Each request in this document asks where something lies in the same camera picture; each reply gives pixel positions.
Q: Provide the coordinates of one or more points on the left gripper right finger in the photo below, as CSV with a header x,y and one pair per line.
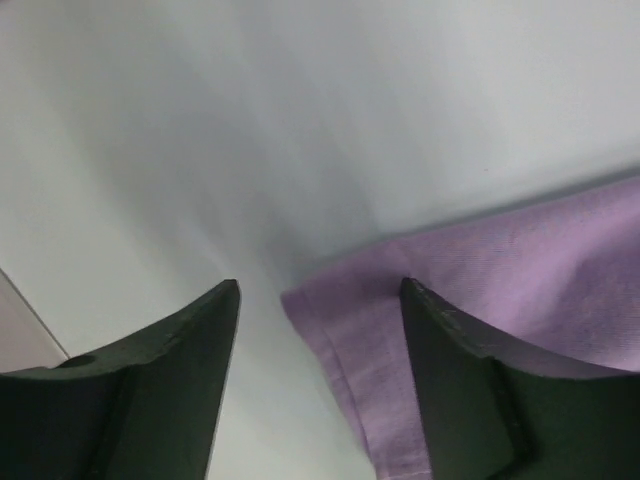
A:
x,y
493,406

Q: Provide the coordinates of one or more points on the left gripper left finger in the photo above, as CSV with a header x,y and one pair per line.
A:
x,y
143,407

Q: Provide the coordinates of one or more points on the purple t shirt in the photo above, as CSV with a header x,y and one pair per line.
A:
x,y
562,274

